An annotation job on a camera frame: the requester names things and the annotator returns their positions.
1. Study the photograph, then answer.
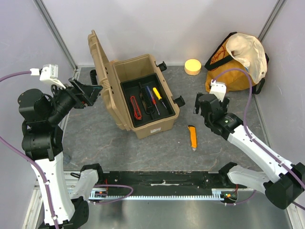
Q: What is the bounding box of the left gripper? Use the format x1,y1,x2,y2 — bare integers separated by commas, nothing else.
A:
46,76,103,123

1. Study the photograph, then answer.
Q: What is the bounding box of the yellow utility knife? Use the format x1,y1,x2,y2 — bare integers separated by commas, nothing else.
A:
188,125,197,152

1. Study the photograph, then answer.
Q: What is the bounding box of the tan plastic tool box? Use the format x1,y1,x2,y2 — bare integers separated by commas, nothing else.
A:
88,31,185,139

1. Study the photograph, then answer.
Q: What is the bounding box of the yellow and black screwdriver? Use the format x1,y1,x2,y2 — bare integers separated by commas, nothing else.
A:
153,87,167,108

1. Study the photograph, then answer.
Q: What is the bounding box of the blue and red screwdriver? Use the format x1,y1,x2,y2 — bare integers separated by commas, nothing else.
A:
146,86,160,115

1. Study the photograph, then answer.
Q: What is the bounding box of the red and black utility knife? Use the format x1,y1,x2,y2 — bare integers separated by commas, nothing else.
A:
130,95,142,120

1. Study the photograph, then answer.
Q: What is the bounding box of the black tool box tray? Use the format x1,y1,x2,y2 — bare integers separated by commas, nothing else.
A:
121,73,176,127

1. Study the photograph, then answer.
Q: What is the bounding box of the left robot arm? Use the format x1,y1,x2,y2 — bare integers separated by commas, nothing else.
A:
18,78,105,229

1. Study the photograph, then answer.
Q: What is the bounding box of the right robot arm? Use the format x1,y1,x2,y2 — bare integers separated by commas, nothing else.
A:
194,93,305,209

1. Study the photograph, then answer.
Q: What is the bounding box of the yellow round sponge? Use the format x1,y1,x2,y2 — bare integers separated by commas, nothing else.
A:
184,59,202,75

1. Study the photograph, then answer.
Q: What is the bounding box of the yellow and cream tote bag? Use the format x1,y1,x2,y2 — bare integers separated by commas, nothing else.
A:
204,32,269,94

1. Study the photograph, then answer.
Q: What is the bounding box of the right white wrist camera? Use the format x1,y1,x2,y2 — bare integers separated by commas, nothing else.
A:
209,80,226,102

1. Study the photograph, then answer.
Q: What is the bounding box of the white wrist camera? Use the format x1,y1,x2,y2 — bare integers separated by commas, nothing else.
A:
209,80,226,102
30,64,66,89

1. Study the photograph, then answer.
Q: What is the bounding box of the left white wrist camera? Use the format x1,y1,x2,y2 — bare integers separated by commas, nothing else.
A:
30,64,66,89

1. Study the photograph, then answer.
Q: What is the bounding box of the slotted cable duct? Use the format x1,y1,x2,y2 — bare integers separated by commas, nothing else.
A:
89,189,237,202

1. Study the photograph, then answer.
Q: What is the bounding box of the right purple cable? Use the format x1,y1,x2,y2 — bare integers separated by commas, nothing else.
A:
209,68,305,211

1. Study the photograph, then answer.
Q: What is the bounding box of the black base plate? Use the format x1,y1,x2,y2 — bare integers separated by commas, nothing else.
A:
97,171,236,196

